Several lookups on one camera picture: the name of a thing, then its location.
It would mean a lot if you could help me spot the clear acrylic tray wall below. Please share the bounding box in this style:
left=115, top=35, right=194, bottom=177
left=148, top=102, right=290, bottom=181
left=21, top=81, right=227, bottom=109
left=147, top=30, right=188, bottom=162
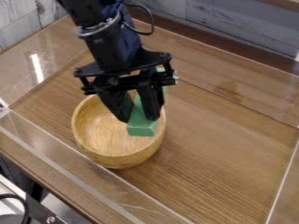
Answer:
left=0, top=108, right=192, bottom=224

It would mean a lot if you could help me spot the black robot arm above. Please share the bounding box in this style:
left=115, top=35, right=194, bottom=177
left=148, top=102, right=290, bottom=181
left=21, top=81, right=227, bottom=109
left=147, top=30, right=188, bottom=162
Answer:
left=57, top=0, right=176, bottom=123

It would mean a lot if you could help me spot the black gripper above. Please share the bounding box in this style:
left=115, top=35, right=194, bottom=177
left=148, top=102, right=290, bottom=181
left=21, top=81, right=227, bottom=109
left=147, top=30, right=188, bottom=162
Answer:
left=74, top=11, right=180, bottom=124

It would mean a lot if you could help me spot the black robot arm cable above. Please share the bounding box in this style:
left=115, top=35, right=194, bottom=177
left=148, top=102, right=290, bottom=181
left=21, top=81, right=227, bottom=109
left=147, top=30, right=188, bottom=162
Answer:
left=120, top=1, right=155, bottom=36

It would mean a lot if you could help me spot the green rectangular block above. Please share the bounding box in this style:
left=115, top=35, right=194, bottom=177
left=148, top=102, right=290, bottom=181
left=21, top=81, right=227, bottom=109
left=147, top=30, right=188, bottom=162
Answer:
left=126, top=67, right=166, bottom=137

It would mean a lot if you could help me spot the brown wooden bowl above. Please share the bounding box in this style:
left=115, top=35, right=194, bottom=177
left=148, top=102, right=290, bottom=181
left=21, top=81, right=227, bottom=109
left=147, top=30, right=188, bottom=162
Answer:
left=71, top=90, right=166, bottom=169

